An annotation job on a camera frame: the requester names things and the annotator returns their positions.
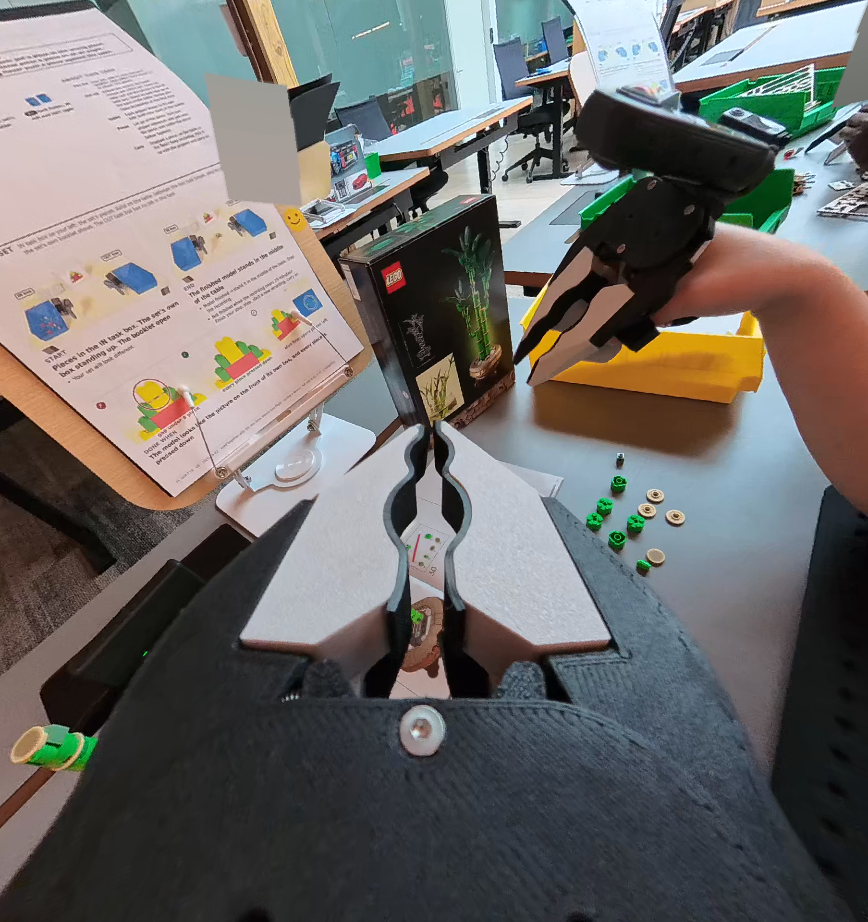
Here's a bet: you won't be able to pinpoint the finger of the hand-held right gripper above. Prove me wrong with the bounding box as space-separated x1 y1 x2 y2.
527 281 625 388
512 234 625 364

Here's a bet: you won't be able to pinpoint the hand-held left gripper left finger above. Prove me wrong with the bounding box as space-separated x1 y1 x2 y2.
239 424 433 698

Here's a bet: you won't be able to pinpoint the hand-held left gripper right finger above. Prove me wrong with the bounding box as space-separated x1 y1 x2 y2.
434 421 613 698

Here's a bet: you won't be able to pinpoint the cluster of green round bricks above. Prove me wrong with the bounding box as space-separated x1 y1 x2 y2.
585 474 647 552

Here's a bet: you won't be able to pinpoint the person's right forearm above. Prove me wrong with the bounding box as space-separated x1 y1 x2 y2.
754 230 868 537

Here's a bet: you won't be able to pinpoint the grey desk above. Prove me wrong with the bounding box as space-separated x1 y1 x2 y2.
0 288 868 901

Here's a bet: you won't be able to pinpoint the person's right hand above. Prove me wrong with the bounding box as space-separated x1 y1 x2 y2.
653 222 760 328

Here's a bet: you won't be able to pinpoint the open instruction booklet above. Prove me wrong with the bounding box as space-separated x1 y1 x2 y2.
391 461 566 698

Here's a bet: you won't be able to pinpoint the background instruction sheet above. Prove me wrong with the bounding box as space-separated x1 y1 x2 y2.
569 0 674 98

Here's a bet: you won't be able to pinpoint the green plastic bin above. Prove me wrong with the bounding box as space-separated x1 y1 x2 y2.
579 169 796 235
699 66 847 139

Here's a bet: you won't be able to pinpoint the yellow plastic bin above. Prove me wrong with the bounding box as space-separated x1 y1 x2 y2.
519 284 766 404

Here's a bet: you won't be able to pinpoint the black toy set box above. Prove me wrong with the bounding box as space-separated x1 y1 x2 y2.
339 193 517 429

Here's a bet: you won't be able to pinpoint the dark office chair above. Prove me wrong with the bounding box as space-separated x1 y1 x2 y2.
493 37 572 181
333 97 393 144

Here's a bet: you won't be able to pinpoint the wooden puzzle pieces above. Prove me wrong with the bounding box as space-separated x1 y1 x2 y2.
817 180 868 220

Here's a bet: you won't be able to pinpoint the black electronic box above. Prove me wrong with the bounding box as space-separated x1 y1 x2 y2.
39 524 258 728

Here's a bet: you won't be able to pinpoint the small colourful toy box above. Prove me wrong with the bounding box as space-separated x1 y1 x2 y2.
329 139 375 204

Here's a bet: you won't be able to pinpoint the green bamboo brick model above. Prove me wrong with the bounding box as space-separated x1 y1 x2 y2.
10 724 99 773

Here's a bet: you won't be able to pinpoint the black perforated panel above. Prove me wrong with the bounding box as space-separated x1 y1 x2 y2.
771 485 868 922

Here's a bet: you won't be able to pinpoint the printed instruction sheet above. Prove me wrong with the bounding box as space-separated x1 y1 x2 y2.
0 7 366 498

